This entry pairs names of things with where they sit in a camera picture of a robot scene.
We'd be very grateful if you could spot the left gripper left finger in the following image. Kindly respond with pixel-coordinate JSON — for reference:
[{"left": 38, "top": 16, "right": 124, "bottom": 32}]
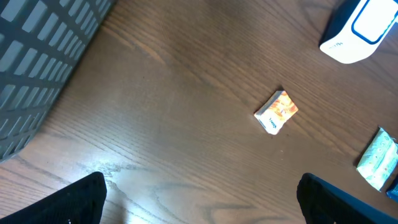
[{"left": 1, "top": 172, "right": 107, "bottom": 224}]

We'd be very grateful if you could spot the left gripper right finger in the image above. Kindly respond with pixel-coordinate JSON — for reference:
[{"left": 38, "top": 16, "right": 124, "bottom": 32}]
[{"left": 297, "top": 173, "right": 397, "bottom": 224}]

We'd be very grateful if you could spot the blue Oreo cookie pack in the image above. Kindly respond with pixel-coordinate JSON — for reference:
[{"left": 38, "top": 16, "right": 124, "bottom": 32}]
[{"left": 386, "top": 177, "right": 398, "bottom": 202}]

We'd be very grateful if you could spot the teal green snack packet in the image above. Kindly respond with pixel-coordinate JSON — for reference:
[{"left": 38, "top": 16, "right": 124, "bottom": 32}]
[{"left": 356, "top": 127, "right": 397, "bottom": 192}]

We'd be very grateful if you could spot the small orange snack box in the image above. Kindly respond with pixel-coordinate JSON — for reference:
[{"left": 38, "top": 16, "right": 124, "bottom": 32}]
[{"left": 254, "top": 90, "right": 299, "bottom": 135}]

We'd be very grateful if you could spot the grey plastic mesh basket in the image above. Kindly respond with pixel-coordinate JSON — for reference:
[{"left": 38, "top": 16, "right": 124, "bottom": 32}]
[{"left": 1, "top": 0, "right": 115, "bottom": 162}]

